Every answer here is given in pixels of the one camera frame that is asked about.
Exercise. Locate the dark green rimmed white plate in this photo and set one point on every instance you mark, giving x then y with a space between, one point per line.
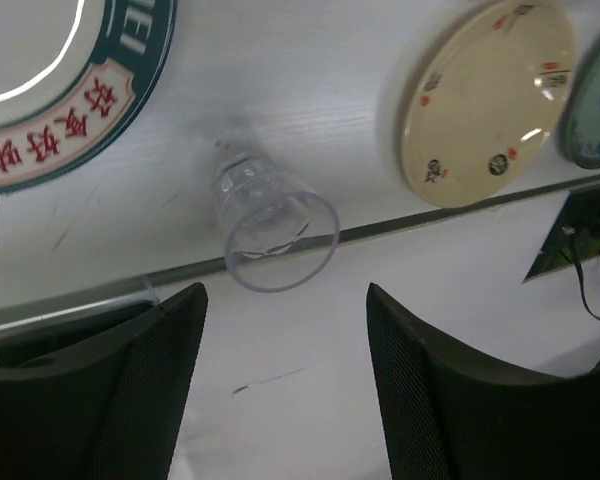
73 77

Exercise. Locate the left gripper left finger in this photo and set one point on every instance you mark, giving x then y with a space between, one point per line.
98 394

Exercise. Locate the blue patterned plate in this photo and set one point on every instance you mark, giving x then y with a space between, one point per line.
579 131

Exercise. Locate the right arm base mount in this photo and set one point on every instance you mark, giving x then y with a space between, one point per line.
573 238

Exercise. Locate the cream patterned plate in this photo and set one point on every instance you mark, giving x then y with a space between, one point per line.
488 101

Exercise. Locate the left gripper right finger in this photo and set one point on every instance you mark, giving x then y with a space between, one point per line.
450 411

